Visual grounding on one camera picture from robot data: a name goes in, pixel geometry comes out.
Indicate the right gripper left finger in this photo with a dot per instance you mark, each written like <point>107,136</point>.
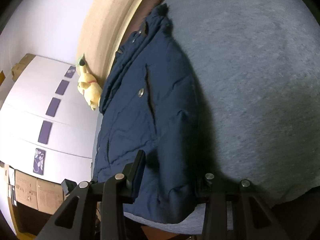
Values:
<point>75,218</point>

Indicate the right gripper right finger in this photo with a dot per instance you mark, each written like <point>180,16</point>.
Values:
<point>236,211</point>

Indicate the white wardrobe with purple panels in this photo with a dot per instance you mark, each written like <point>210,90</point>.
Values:
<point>47,131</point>

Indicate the cardboard boxes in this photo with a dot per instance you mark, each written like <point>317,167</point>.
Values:
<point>33,192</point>

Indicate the green plush leaf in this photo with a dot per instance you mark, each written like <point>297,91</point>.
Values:
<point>81,61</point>

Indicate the navy blue puffer jacket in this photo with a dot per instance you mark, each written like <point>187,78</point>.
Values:
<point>152,101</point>

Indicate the pink pillow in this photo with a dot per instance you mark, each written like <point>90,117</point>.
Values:
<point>142,11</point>

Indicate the grey bed sheet mattress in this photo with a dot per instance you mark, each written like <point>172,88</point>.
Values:
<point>257,63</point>

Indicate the yellow Pikachu plush toy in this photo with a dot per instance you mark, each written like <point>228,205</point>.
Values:
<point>89,88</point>

